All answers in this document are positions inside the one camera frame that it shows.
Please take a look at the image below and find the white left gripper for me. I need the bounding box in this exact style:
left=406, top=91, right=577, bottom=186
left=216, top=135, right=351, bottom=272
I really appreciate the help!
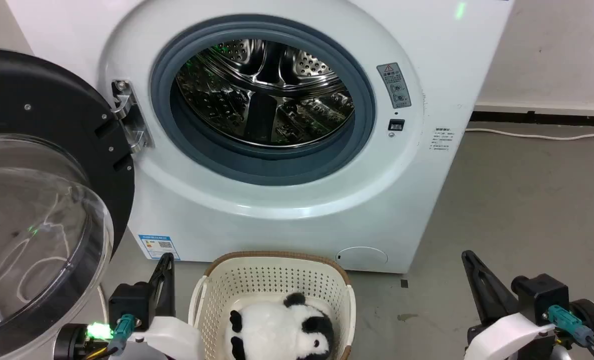
left=127, top=253, right=203, bottom=360

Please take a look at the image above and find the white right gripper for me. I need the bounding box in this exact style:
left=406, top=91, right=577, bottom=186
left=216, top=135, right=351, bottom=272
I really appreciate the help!
left=461, top=250, right=557, bottom=360

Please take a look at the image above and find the white front-load washing machine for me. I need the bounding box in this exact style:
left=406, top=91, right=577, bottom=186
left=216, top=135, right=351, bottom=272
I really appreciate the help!
left=5, top=0, right=515, bottom=274

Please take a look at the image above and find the blue energy label sticker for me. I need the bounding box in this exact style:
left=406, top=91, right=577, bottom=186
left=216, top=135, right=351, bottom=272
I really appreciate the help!
left=138, top=233, right=181, bottom=261

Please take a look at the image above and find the cream plastic laundry basket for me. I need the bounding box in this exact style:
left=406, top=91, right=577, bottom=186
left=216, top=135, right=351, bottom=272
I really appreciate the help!
left=188, top=251, right=356, bottom=360

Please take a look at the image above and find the plush panda toy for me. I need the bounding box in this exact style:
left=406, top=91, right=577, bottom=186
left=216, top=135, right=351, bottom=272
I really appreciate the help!
left=229, top=292, right=335, bottom=360

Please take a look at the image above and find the round filter cover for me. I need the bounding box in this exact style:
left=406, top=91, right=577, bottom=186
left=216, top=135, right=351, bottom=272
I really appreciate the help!
left=336, top=246, right=389, bottom=271

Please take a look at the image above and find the black round washer door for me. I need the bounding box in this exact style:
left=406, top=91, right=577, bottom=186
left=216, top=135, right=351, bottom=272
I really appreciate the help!
left=0, top=47, right=136, bottom=360

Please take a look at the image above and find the grey rubber door gasket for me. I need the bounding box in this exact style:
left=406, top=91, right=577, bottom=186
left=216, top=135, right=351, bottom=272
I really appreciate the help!
left=150, top=14, right=377, bottom=187

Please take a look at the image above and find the small printed text label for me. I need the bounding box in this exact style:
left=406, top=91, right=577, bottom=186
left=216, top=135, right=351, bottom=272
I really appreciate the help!
left=430, top=127, right=457, bottom=152

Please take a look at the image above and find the chrome door hinge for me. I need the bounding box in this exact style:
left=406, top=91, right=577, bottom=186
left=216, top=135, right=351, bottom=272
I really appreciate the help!
left=111, top=79, right=153, bottom=154

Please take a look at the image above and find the stainless steel washer drum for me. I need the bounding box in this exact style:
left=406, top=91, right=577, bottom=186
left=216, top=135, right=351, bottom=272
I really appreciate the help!
left=176, top=39, right=355, bottom=149

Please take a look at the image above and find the grey warning sticker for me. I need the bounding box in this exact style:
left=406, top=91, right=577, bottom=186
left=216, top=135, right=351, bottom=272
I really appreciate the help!
left=376, top=62, right=412, bottom=110

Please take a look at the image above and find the teal left cable connector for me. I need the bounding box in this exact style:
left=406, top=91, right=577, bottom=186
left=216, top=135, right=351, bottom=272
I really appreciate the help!
left=110, top=314, right=136, bottom=356

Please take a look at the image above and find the teal cable connector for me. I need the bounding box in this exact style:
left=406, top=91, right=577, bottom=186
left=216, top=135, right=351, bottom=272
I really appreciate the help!
left=110, top=314, right=136, bottom=356
left=546, top=304, right=594, bottom=347

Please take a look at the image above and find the teal right cable connector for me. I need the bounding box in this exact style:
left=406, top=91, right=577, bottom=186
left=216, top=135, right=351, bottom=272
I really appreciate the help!
left=546, top=304, right=594, bottom=347

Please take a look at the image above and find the white power cable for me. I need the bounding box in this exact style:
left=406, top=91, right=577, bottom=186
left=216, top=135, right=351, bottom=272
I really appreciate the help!
left=465, top=128, right=594, bottom=142

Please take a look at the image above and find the black wall baseboard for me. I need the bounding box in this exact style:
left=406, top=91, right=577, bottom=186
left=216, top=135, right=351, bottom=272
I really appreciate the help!
left=470, top=111, right=594, bottom=129

